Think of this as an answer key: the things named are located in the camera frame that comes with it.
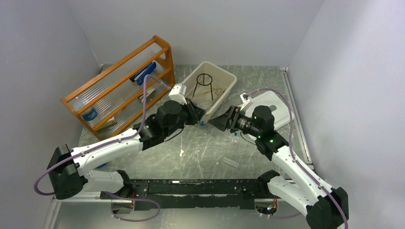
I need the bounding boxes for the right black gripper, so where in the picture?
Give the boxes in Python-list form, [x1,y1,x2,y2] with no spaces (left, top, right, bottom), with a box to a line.
[208,104,261,138]

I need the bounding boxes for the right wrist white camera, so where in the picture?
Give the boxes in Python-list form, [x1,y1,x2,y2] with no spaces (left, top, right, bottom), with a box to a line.
[240,93,253,111]

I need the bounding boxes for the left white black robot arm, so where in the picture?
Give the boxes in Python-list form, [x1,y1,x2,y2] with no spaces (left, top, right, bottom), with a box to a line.
[47,99,206,200]

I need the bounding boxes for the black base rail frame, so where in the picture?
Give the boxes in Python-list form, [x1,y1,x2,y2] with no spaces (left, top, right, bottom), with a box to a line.
[52,178,312,211]

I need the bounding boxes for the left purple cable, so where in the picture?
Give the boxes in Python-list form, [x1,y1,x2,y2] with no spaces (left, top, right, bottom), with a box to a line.
[33,74,173,197]

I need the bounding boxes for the tan rubber tubing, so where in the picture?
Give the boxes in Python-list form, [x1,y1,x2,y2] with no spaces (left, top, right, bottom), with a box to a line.
[192,88,219,98]

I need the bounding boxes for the metal crucible tongs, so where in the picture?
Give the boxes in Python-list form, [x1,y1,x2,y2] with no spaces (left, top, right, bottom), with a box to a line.
[208,88,224,103]

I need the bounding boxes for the orange wooden shelf rack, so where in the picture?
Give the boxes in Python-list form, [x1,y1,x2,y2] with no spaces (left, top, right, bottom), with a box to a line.
[61,35,175,140]

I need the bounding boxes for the wrist white camera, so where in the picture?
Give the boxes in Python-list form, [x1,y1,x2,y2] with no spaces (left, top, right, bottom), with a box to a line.
[240,93,253,111]
[169,83,187,105]

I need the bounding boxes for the grey white device on shelf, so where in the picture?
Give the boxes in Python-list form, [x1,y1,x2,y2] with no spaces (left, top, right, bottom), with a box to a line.
[137,88,156,103]

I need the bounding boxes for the blue stapler on shelf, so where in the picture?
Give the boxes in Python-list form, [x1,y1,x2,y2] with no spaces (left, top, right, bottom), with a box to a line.
[129,61,157,85]

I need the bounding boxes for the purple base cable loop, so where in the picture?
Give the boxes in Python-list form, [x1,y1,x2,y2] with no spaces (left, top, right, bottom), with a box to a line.
[104,189,161,222]

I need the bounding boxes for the small white box on shelf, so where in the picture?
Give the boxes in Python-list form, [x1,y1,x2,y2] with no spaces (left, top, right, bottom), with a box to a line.
[100,117,117,128]

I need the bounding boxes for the black wire tripod stand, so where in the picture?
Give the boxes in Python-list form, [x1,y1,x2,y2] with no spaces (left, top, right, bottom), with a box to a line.
[192,73,213,101]

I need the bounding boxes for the clear test tube rack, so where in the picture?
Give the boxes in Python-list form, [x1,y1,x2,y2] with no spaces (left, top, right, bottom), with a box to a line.
[222,157,239,168]

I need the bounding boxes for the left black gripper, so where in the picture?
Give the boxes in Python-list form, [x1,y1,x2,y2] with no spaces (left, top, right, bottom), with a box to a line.
[164,97,206,136]

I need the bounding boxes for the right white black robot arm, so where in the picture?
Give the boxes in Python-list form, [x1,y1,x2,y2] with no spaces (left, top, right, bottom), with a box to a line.
[208,105,349,229]

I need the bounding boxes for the white plastic packet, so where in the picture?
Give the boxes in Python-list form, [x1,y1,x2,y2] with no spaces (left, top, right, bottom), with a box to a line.
[194,99,212,110]

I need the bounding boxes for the blue white roll on shelf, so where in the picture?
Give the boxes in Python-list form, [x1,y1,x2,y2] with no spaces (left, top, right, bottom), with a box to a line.
[80,106,98,121]

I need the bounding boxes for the yellow blue block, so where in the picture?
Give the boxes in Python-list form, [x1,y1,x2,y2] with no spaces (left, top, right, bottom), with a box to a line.
[96,163,107,169]

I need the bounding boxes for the white bin lid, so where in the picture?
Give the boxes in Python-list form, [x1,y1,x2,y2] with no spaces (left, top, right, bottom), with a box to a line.
[245,91,290,130]

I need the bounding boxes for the beige plastic bin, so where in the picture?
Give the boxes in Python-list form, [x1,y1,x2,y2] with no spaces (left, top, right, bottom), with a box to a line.
[182,62,237,124]

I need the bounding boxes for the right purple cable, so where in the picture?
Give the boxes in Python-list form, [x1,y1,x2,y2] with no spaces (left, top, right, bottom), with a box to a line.
[248,88,349,229]

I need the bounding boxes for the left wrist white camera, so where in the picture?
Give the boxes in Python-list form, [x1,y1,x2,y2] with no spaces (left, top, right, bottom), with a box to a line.
[169,83,187,105]

